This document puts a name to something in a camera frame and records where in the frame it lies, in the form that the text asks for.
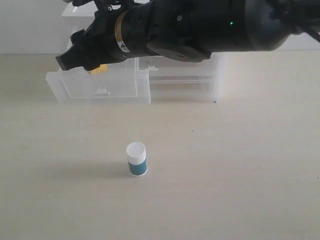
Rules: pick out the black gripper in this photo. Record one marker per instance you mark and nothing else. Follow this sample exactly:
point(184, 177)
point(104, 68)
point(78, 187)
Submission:
point(96, 45)

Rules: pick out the yellow cheese wedge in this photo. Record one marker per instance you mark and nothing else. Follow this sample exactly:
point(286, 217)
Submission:
point(99, 70)

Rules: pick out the white capped teal bottle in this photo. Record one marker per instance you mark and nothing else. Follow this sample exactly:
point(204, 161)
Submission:
point(137, 159)

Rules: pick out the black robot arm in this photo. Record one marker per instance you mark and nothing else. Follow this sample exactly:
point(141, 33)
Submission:
point(187, 30)

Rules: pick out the middle wide clear drawer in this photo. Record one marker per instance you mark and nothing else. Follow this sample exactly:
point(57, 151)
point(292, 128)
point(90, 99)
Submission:
point(161, 66)

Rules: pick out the wide clear drawer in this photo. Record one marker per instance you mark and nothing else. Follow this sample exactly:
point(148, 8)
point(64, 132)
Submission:
point(161, 66)
point(183, 90)

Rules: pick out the white plastic drawer cabinet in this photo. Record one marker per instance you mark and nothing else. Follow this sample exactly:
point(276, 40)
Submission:
point(134, 30)

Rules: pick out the bottom wide clear drawer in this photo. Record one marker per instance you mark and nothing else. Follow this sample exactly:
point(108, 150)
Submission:
point(183, 90)

